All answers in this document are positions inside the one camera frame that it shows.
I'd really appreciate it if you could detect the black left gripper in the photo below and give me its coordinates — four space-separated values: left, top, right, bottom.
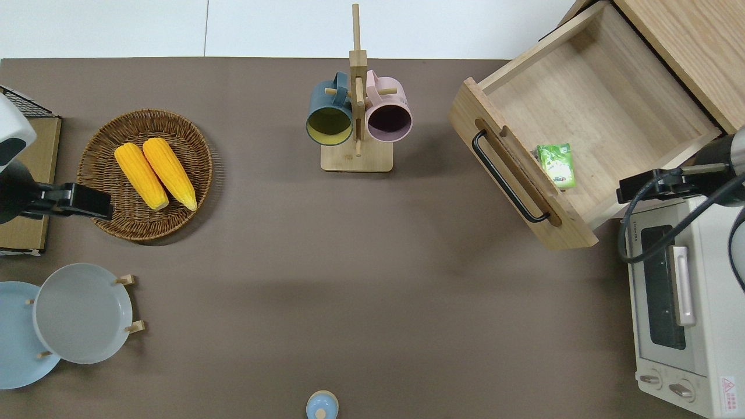
24 183 115 221

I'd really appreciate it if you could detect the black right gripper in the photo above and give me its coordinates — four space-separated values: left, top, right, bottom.
617 168 694 205

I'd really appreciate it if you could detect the light wooden drawer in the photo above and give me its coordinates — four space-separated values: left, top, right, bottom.
448 0 723 251

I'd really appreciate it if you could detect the black metal drawer handle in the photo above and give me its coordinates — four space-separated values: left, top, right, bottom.
471 130 551 224

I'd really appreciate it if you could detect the round wicker basket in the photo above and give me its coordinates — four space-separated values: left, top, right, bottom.
77 109 214 243

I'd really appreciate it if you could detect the yellow corn cob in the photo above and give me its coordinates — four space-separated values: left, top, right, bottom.
114 143 170 211
142 137 198 212

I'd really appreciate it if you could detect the brown cardboard box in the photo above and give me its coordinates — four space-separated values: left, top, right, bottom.
0 116 63 255

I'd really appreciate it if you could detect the wooden plate rack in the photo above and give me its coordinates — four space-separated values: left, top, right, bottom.
24 274 147 359

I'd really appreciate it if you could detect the green snack packet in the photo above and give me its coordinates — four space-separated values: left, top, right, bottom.
536 143 577 190

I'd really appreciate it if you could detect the grey plate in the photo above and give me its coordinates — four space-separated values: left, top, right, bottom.
32 263 134 365

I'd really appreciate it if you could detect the wooden cabinet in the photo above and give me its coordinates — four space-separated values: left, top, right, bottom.
558 0 745 135

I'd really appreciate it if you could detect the light blue plate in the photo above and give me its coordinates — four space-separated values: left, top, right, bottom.
0 281 62 390

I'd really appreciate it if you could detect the white toaster oven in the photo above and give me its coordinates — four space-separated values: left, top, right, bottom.
623 195 745 419

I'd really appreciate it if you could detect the teal mug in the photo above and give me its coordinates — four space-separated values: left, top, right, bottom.
306 71 354 147

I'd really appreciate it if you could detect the pink mug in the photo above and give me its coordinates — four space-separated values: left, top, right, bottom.
364 69 413 144

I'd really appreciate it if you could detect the wooden mug tree stand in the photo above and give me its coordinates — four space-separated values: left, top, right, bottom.
320 3 395 173

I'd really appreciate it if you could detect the brown table mat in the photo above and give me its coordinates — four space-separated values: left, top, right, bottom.
0 57 702 419

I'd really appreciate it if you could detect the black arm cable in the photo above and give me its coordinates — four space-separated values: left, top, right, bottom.
618 169 745 264

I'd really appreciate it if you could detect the white oven door handle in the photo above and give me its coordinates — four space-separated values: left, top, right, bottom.
669 246 697 327

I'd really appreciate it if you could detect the black wire rack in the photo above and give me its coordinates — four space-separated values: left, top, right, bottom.
0 85 55 119

